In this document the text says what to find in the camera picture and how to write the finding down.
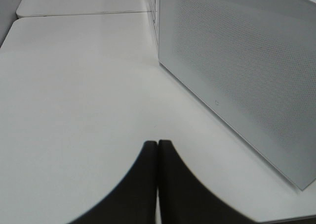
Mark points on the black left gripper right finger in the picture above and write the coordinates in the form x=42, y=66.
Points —
x=183, y=199

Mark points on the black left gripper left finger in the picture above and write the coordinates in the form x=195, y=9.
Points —
x=134, y=199

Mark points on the white microwave door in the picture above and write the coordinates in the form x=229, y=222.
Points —
x=253, y=63

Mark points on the white microwave oven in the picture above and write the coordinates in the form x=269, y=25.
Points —
x=154, y=10

